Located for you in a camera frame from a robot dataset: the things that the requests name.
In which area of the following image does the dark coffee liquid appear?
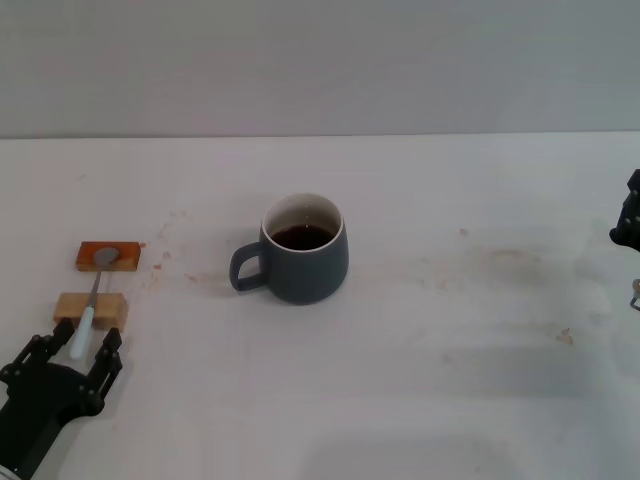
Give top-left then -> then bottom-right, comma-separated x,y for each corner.
270,224 -> 336,252

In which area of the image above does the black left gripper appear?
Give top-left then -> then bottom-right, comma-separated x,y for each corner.
0,319 -> 124,471

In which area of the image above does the light wooden block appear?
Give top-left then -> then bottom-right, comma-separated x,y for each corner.
53,291 -> 130,331

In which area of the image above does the grey ceramic cup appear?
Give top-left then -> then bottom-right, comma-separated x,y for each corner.
229,193 -> 350,306

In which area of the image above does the reddish brown wooden block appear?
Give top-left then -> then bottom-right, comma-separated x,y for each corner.
75,241 -> 142,273

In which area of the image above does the blue handled metal spoon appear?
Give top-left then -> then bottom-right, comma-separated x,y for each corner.
68,247 -> 121,362

